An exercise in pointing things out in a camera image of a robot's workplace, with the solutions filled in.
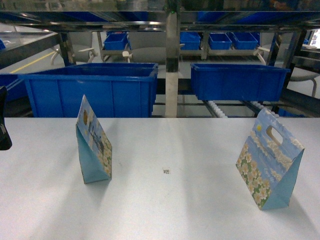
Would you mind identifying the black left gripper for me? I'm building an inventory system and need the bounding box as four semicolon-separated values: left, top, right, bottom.
0;86;12;151

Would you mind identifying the steel rack post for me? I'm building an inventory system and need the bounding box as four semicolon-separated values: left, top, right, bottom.
165;10;180;118

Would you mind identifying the blue crate on rollers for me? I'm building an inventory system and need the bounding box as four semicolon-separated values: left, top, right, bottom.
190;63;290;102

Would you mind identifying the large blue crate left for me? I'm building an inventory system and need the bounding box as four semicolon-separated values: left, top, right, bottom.
18;62;159;118

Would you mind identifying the flower gift bag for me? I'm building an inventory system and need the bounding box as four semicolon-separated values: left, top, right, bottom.
235;108;305;210
75;95;113;184

